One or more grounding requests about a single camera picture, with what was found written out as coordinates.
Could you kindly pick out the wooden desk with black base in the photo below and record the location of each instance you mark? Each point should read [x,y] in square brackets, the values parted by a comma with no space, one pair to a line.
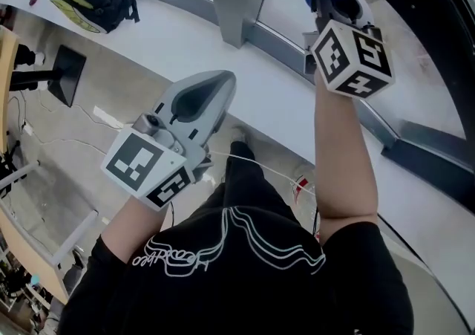
[67,73]

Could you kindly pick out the wooden desk with white frame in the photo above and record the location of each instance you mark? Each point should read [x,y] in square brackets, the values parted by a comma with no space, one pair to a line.
[37,264]

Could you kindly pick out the white window sill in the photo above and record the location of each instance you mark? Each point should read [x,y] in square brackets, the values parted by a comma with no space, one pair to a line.
[259,77]

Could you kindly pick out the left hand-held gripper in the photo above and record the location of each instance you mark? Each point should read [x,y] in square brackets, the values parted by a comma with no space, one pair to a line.
[148,166]

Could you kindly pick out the person's black trousers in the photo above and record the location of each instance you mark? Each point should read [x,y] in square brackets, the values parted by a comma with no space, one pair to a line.
[241,177]

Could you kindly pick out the person's right forearm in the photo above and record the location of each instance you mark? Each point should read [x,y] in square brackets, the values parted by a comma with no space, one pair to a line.
[345,162]

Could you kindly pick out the person's black printed shirt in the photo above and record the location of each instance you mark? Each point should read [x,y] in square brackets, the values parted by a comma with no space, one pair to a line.
[241,296]

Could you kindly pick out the person's grey shoe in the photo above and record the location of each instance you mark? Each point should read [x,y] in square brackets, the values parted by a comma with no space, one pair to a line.
[239,134]

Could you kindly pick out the person's left forearm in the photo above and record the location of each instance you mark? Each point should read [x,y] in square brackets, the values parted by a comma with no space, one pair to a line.
[130,226]

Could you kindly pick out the white shelf rack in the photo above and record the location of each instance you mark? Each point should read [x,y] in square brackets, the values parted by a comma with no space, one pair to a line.
[22,289]

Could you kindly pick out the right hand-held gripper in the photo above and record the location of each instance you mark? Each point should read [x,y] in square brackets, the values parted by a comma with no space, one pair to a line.
[352,62]

